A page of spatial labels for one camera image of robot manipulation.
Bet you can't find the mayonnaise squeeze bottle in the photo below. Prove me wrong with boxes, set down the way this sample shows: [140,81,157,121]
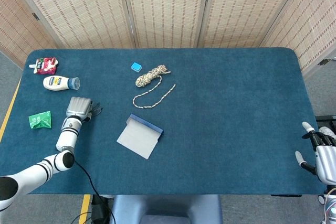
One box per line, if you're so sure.
[43,75,80,91]

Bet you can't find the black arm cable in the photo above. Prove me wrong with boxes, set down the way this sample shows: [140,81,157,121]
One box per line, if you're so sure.
[70,160,116,224]

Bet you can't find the woven folding screen panel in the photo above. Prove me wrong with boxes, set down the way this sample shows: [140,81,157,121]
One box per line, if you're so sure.
[120,0,212,49]
[0,0,57,69]
[5,0,137,49]
[259,0,336,79]
[198,0,308,48]

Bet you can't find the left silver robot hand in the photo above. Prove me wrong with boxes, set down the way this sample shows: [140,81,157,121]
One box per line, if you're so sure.
[65,97,94,123]

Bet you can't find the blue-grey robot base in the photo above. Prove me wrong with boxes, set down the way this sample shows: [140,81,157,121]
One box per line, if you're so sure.
[109,194,223,224]

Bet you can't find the blue glasses case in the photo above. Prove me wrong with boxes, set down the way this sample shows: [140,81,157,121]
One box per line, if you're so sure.
[116,113,164,160]

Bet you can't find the beige braided rope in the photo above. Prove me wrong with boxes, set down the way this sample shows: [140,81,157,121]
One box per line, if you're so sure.
[132,64,176,109]

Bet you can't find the red snack pouch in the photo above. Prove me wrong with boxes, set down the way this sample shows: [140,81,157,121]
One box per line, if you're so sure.
[28,57,59,75]

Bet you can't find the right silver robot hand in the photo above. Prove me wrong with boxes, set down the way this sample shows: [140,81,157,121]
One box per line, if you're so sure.
[294,121,336,184]

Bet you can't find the green snack packet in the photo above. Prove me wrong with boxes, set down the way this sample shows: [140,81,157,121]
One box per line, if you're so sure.
[28,110,53,130]

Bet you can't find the black wire-frame eyeglasses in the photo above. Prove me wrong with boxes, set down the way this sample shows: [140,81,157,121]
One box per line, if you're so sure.
[90,102,103,119]

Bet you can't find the yellow floor tape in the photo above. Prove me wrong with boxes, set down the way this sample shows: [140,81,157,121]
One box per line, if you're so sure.
[0,78,91,224]

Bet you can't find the black equipment base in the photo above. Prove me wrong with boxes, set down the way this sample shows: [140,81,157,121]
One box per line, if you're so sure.
[314,115,336,123]

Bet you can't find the blue table cloth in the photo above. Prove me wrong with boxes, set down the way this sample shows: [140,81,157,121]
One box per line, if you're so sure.
[0,47,326,196]

